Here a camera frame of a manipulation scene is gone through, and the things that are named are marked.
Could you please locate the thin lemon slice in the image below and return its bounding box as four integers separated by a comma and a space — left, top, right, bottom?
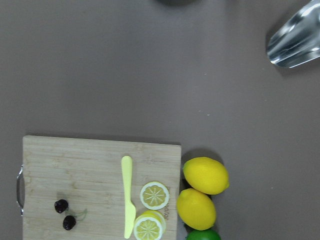
140, 181, 170, 211

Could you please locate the dark red cherry pair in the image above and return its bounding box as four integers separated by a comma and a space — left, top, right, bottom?
54, 199, 88, 231

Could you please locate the bamboo cutting board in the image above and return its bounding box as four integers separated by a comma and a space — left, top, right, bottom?
22, 135, 181, 240

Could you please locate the green lime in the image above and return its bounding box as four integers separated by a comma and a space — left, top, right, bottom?
185, 229, 221, 240

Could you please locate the yellow plastic knife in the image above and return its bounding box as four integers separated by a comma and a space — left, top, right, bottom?
121, 155, 137, 240

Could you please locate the mint green bowl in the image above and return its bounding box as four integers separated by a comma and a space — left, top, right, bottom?
160, 0, 195, 6

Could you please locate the yellow lemon upper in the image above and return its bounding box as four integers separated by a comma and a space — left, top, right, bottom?
176, 188, 217, 231

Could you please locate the thick lemon half slice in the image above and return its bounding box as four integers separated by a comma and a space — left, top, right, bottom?
133, 210, 166, 240

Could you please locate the metal scoop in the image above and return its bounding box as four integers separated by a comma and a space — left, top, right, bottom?
266, 0, 320, 68

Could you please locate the yellow lemon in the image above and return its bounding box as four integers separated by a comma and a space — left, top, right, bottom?
176, 188, 217, 231
183, 156, 230, 195

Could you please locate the yellow lemon lower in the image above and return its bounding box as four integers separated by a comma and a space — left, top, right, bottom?
183, 156, 230, 195

